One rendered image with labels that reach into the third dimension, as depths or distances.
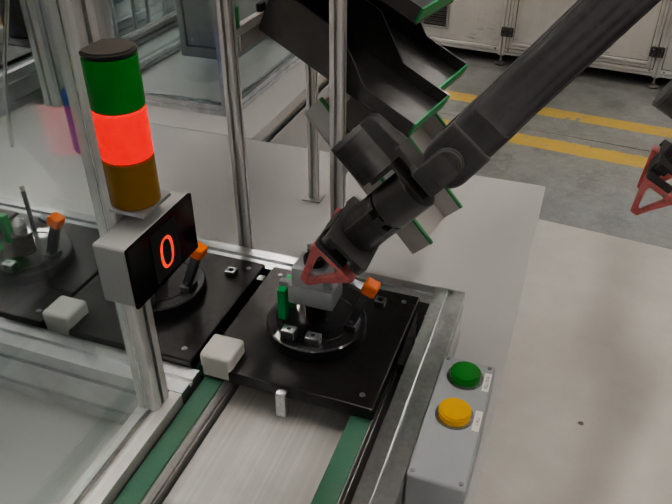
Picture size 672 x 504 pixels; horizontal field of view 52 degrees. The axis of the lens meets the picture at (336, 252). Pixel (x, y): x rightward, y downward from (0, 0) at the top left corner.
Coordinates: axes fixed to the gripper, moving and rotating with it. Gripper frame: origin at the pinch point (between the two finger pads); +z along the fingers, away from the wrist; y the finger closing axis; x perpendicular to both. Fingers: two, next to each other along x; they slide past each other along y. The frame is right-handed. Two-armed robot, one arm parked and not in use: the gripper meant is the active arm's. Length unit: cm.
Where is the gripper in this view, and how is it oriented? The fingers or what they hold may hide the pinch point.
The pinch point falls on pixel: (314, 267)
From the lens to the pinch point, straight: 91.6
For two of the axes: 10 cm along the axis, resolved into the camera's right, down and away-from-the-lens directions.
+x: 7.1, 6.9, 1.7
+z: -6.3, 5.0, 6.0
